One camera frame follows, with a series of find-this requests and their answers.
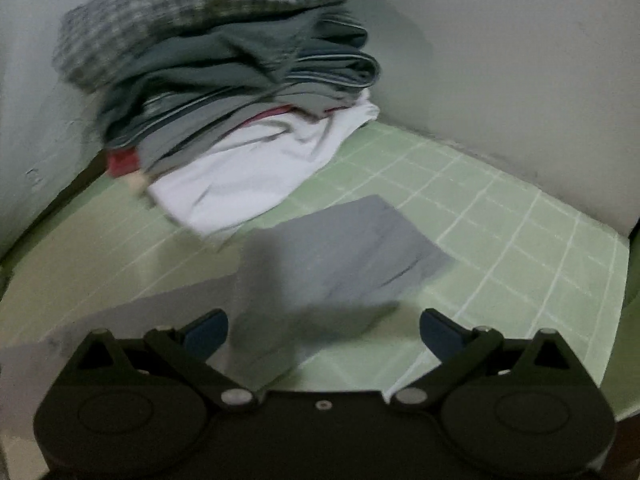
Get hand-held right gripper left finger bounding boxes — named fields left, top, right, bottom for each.
left=65, top=309, right=261, bottom=408

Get folded red garment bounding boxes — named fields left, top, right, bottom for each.
left=105, top=105, right=296, bottom=179

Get folded grey striped garment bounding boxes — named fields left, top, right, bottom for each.
left=100, top=50, right=383, bottom=166

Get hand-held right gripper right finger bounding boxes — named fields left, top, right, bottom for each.
left=390, top=309, right=582, bottom=408

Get folded white garment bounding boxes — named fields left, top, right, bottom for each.
left=145, top=92, right=381, bottom=248

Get green checked bed sheet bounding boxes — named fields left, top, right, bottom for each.
left=0, top=120, right=631, bottom=421

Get folded dark green garment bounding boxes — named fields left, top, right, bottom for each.
left=100, top=10, right=371, bottom=131

